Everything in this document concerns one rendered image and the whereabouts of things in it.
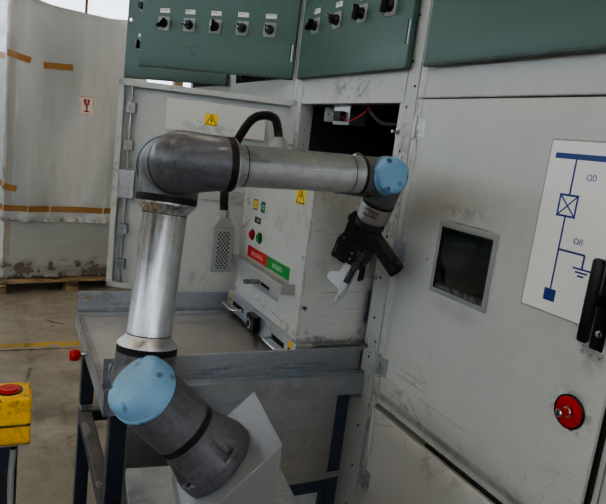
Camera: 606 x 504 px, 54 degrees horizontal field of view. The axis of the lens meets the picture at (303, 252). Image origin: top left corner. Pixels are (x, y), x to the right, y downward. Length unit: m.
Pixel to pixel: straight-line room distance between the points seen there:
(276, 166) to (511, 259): 0.48
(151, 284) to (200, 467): 0.34
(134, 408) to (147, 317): 0.20
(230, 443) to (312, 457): 0.64
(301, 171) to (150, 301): 0.37
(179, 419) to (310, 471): 0.75
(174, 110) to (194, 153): 1.14
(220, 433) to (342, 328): 0.65
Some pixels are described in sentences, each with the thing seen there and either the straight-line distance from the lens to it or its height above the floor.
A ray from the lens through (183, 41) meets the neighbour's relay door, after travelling 2.36.
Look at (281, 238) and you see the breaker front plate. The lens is 1.67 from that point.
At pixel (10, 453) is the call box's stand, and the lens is 1.36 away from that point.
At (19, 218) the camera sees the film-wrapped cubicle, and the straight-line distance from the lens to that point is 5.17.
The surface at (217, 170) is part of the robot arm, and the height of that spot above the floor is 1.38.
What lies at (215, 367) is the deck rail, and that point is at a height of 0.88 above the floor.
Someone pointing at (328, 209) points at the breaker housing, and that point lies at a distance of 1.53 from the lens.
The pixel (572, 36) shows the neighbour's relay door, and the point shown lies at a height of 1.68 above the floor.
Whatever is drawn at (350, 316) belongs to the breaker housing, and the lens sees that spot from 1.65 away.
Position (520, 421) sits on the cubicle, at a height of 0.98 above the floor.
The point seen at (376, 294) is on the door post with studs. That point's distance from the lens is 1.59.
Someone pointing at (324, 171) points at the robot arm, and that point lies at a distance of 1.11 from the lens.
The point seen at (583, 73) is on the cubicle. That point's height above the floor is 1.62.
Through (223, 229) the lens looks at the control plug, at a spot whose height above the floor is 1.14.
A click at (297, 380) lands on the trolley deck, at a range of 1.56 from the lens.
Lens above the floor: 1.44
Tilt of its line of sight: 10 degrees down
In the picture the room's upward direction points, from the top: 7 degrees clockwise
